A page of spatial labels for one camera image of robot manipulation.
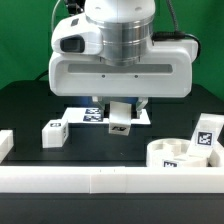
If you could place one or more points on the white sheet with tags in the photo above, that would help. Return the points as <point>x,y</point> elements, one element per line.
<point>93,115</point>

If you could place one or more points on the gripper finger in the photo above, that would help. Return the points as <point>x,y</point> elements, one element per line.
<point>99,106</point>
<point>139,105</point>

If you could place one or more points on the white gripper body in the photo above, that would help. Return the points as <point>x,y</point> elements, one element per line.
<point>165,71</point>

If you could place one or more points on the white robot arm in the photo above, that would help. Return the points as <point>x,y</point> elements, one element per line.
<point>110,50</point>

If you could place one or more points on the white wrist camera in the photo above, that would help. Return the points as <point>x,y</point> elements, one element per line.
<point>76,35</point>

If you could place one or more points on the white U-shaped fence frame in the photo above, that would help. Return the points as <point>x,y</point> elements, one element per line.
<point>93,180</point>

